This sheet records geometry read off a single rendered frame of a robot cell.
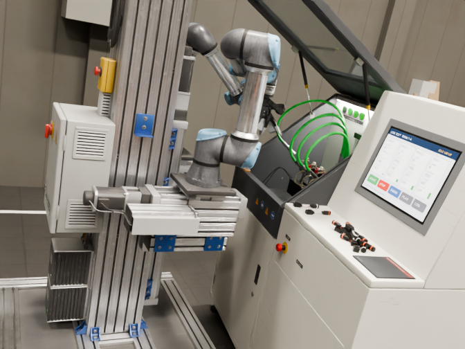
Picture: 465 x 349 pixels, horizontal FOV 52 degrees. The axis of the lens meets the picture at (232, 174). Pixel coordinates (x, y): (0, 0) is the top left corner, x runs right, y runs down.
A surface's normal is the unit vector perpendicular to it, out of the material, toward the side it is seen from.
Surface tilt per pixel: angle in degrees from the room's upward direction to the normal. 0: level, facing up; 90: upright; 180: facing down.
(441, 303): 90
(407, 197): 76
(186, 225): 90
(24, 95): 90
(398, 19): 90
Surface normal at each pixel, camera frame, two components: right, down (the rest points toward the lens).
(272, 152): 0.30, 0.31
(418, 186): -0.86, -0.31
